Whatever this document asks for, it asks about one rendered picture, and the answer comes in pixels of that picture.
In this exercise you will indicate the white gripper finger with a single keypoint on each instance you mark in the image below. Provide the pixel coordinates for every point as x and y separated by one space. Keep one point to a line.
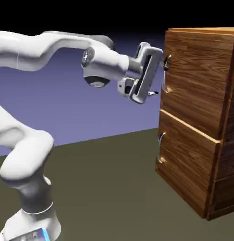
165 65
153 93

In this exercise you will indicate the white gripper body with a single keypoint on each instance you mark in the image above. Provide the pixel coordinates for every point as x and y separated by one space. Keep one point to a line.
148 75

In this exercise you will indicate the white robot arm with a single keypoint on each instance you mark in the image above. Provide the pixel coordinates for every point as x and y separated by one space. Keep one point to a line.
30 49

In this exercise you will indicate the large wooden cabinet door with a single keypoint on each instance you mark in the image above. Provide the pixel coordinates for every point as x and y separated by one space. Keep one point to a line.
197 79

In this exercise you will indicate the small wooden cabinet door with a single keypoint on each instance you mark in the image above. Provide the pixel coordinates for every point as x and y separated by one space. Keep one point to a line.
186 165

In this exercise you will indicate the wooden cabinet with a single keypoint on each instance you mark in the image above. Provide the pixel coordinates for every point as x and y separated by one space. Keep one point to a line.
229 120

